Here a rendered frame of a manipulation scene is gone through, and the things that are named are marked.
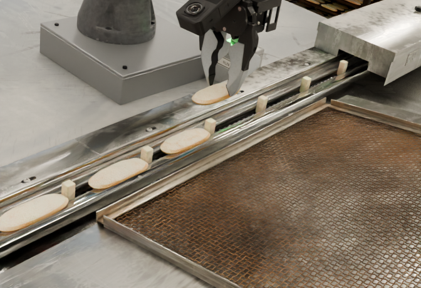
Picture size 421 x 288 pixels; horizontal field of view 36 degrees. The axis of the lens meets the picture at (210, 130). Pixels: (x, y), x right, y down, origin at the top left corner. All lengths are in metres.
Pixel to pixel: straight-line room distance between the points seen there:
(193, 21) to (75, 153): 0.24
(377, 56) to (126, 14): 0.50
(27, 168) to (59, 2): 0.73
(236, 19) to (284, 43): 0.60
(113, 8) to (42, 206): 0.50
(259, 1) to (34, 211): 0.41
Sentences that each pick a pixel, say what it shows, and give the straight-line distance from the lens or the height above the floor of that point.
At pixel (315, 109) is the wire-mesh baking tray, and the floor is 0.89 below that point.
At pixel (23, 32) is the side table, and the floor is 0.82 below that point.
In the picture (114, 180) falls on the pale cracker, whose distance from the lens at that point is 0.87.
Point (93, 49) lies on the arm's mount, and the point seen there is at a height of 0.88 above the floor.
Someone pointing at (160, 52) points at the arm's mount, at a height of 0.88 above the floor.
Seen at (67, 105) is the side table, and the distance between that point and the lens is 1.12.
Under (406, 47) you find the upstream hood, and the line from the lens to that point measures 1.37.
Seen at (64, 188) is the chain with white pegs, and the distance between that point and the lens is 0.84.
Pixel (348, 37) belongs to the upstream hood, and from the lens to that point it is 1.36.
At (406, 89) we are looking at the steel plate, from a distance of 1.43.
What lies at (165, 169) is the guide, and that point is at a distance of 0.91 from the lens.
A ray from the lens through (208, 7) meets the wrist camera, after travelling 0.87.
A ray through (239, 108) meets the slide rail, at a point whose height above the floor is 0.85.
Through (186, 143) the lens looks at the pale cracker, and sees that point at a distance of 0.97.
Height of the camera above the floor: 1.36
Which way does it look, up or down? 30 degrees down
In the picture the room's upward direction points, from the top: 10 degrees clockwise
